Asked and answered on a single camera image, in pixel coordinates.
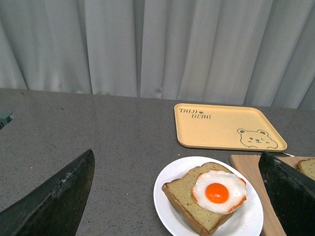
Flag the bread slice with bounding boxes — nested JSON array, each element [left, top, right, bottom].
[[162, 162, 234, 236], [297, 158, 315, 180]]

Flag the wooden cutting board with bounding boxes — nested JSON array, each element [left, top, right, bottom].
[[230, 155, 308, 236]]

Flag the grey curtain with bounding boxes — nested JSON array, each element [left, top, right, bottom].
[[0, 0, 315, 109]]

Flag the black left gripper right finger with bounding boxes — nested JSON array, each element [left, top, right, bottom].
[[258, 151, 315, 236]]

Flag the yellow bear tray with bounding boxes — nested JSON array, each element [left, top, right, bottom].
[[174, 103, 287, 152]]

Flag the green grey device at edge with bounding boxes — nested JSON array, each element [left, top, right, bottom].
[[0, 110, 13, 129]]

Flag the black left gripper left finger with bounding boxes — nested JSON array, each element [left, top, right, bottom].
[[0, 149, 95, 236]]

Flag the white round plate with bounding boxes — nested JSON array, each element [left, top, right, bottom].
[[154, 156, 264, 236]]

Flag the fried egg toy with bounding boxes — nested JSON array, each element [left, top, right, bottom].
[[191, 170, 247, 214]]

